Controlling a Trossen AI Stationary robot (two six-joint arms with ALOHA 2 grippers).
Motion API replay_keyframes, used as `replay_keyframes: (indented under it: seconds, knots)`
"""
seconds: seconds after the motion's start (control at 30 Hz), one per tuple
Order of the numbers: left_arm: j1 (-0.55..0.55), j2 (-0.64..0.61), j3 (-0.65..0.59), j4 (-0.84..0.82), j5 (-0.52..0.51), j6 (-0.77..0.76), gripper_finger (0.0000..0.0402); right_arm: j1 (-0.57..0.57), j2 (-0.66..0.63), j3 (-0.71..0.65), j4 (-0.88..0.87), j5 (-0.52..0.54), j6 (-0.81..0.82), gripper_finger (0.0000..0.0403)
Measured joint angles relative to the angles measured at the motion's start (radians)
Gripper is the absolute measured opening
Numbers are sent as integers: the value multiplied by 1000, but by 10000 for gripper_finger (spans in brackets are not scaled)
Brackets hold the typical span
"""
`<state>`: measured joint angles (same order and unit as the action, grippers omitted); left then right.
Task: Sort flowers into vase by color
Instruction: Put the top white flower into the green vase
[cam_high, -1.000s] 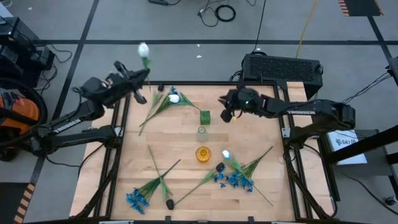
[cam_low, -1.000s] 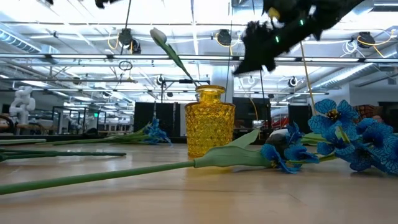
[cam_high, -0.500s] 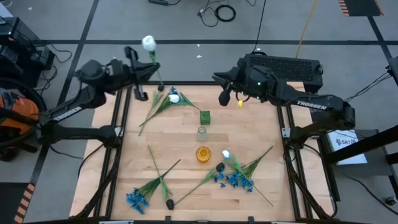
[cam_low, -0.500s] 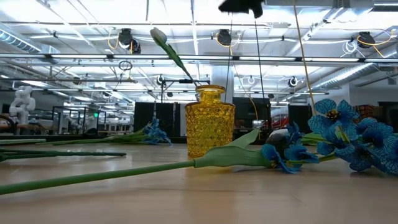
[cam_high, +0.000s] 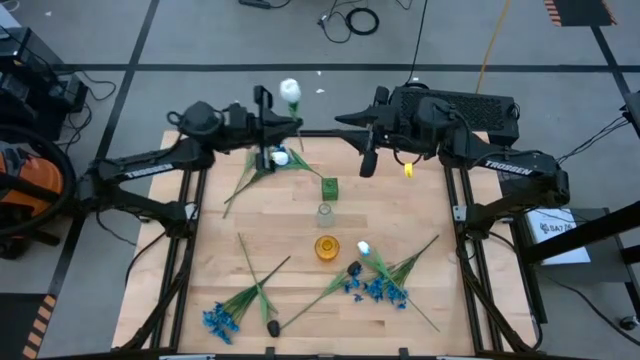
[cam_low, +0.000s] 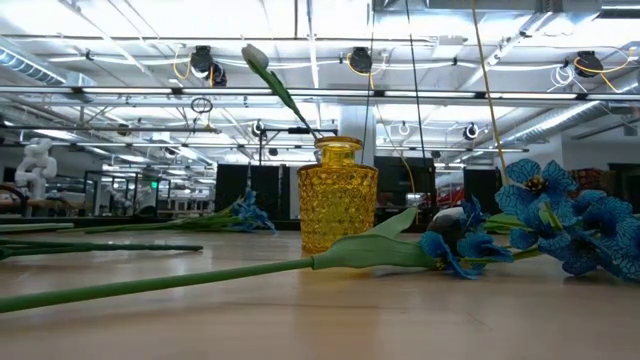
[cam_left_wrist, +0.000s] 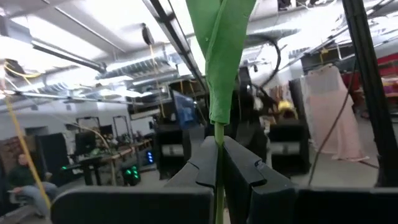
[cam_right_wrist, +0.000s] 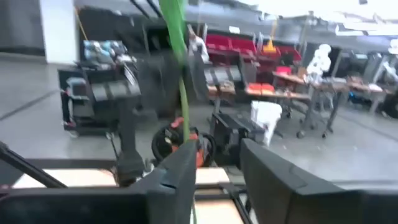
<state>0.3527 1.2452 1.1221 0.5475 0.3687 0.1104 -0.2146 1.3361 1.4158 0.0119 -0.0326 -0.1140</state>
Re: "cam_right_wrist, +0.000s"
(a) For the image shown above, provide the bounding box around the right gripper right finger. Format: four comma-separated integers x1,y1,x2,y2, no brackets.
239,138,398,224

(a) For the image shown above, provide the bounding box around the red bin shelf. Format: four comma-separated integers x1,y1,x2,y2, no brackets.
203,30,302,75

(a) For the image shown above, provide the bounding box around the white humanoid robot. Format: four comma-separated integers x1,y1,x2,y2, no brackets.
306,43,333,83

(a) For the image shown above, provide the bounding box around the black equipment stack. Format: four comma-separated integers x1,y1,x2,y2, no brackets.
210,111,265,166

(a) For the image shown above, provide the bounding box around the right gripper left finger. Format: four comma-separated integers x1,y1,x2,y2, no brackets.
0,139,198,224

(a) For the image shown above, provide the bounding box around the wooden workbench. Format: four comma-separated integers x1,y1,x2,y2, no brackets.
244,81,312,102

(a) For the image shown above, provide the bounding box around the black equipment cart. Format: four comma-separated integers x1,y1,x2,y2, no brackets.
58,39,142,136

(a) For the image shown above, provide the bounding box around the blue flower bunch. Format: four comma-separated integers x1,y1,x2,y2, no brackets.
158,0,191,146

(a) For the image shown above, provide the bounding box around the white plastic bag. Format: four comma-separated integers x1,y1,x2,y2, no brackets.
250,100,283,147

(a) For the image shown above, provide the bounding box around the orange shop vacuum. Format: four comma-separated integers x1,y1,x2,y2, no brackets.
151,116,218,169

